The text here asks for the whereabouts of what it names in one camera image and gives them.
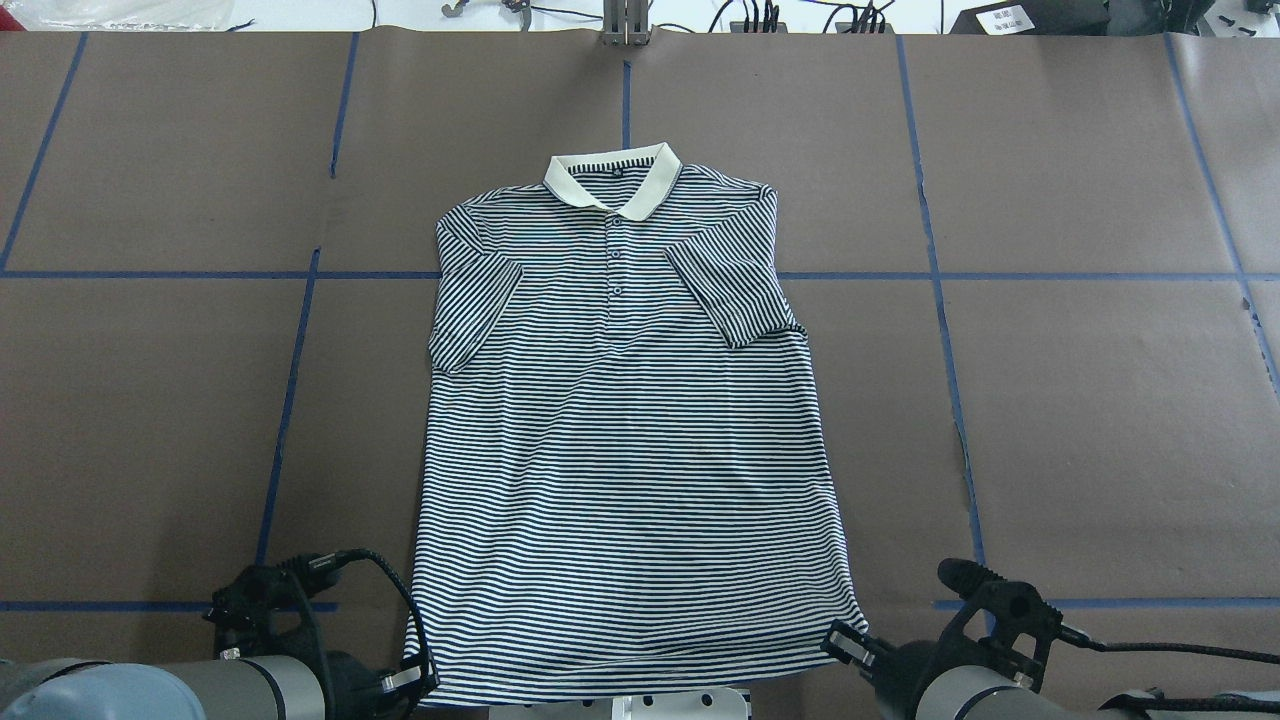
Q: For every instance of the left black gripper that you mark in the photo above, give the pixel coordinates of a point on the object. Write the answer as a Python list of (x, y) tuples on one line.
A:
[(352, 682)]

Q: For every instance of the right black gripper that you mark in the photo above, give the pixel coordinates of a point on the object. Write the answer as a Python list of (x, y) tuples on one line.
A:
[(893, 672)]

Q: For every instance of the striped polo shirt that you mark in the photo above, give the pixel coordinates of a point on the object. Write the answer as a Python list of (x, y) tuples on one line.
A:
[(625, 485)]

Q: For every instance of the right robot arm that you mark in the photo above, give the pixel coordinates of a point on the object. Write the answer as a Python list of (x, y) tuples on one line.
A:
[(946, 679)]

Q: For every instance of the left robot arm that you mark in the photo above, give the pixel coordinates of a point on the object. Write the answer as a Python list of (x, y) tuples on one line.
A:
[(232, 687)]

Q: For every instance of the black box with label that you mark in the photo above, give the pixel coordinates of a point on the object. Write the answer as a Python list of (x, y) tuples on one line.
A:
[(1055, 18)]

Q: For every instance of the plastic bag on desk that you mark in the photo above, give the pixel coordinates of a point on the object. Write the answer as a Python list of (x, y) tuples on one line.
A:
[(122, 16)]

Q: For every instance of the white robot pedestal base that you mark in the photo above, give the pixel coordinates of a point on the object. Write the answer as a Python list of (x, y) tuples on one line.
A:
[(711, 703)]

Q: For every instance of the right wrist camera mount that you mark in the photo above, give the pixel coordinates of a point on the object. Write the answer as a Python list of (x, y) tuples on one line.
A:
[(1004, 626)]

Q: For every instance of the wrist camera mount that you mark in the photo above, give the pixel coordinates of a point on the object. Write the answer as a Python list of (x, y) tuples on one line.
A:
[(1004, 626), (269, 609)]

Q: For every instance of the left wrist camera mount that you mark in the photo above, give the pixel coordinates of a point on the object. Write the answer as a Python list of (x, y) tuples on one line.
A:
[(269, 609)]

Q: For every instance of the aluminium frame post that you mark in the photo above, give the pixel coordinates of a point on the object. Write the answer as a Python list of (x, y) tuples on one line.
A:
[(626, 23)]

